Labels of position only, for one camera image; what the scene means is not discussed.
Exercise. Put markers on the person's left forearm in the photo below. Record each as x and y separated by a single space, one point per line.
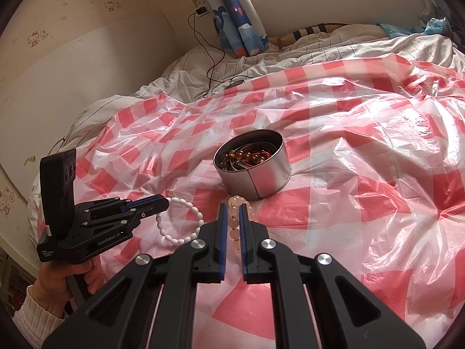
36 320

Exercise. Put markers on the red checkered plastic sheet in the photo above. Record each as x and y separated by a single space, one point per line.
345 134

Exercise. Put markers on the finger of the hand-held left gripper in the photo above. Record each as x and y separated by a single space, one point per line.
152 211
141 201

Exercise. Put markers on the person's left hand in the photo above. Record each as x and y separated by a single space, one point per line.
54 280

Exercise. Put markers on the blue plastic bag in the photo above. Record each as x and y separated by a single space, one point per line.
437 26

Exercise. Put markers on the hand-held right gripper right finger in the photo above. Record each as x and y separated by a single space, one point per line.
242 232

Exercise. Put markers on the tan striped pillow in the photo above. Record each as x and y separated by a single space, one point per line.
287 37

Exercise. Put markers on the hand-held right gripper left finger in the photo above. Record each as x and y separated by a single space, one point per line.
220 232

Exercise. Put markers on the teal cloth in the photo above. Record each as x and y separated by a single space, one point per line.
394 29

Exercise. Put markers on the blue whale print curtain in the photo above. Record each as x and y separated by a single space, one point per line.
236 11

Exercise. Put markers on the black phone charger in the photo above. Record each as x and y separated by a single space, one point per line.
201 11

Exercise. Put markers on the round silver metal tin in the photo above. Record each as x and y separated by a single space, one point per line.
261 181

